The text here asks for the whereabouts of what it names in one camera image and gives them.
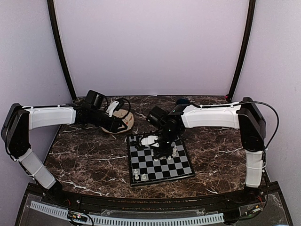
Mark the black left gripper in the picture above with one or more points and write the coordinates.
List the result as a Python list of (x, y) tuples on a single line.
[(114, 124)]

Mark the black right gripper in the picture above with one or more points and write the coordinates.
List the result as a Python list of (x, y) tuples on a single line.
[(168, 152)]

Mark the white chess queen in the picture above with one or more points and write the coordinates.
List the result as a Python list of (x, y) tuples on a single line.
[(174, 151)]

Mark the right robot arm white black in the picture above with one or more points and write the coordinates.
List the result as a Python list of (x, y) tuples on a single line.
[(244, 116)]

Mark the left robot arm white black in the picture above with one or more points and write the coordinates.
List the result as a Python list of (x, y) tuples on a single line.
[(22, 122)]

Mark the small green circuit board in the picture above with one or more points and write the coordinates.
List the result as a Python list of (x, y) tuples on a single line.
[(74, 216)]

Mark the cream plate with bird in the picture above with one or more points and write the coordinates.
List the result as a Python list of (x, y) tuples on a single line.
[(129, 119)]

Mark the black and white chessboard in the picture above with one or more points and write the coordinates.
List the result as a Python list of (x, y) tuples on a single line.
[(165, 169)]

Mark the blue enamel mug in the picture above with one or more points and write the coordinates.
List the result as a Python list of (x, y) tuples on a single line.
[(182, 101)]

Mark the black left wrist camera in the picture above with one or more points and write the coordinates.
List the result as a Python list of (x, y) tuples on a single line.
[(94, 99)]

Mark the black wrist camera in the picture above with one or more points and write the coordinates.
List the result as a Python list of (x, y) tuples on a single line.
[(94, 99), (157, 117)]

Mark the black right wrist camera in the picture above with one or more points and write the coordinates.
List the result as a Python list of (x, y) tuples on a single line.
[(157, 117)]

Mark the white slotted cable duct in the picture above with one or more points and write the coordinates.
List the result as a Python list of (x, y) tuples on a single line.
[(127, 218)]

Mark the black front rail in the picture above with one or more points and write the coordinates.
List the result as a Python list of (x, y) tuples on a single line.
[(96, 202)]

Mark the black left frame post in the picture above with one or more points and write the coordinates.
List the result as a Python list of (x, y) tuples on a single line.
[(59, 48)]

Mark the black frame post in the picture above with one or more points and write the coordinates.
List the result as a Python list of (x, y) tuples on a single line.
[(243, 50), (59, 48)]

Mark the black right frame post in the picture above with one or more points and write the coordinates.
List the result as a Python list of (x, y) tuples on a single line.
[(243, 50)]

